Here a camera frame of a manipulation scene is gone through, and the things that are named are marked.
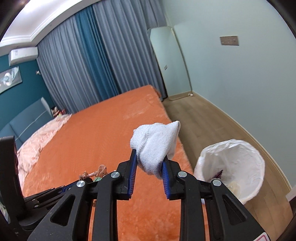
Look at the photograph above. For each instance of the white air conditioner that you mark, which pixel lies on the white air conditioner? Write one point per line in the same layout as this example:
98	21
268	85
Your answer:
21	55

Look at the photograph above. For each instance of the white lined trash bin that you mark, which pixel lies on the white lined trash bin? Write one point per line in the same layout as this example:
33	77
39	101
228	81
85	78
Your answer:
243	167

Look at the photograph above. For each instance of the leaning floor mirror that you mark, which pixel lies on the leaning floor mirror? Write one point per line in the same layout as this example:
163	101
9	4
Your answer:
171	62

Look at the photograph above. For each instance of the blue padded headboard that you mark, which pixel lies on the blue padded headboard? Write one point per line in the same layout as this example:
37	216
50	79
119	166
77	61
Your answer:
27	122

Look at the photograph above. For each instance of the small brown toy figure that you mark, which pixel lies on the small brown toy figure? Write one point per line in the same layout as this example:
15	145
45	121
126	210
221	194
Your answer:
96	175

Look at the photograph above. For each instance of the grey blue curtain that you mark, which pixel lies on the grey blue curtain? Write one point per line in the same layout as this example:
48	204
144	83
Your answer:
100	52

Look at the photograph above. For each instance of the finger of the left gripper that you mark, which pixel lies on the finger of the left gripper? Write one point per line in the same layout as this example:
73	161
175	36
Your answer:
46	195

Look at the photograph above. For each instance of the orange bed blanket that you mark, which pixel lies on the orange bed blanket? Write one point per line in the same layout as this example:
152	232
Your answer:
100	135

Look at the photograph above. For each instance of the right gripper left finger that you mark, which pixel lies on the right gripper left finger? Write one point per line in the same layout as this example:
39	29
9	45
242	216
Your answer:
118	185

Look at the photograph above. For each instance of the pink bed sheet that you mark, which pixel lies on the pink bed sheet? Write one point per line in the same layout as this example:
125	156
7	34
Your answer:
29	153

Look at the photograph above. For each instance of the bronze wall switch plate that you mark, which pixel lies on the bronze wall switch plate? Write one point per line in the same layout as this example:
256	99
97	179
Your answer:
229	40

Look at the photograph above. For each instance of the dark snack wrapper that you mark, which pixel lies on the dark snack wrapper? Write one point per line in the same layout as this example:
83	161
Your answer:
218	175

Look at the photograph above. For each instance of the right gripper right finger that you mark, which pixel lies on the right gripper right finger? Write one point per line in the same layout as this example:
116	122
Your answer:
183	186

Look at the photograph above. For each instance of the white sock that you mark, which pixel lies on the white sock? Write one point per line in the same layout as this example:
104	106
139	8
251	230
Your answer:
153	143

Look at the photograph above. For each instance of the framed wall picture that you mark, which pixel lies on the framed wall picture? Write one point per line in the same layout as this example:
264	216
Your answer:
10	78

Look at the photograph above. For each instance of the plush toy by headboard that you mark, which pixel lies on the plush toy by headboard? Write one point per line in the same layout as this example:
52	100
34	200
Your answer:
56	112

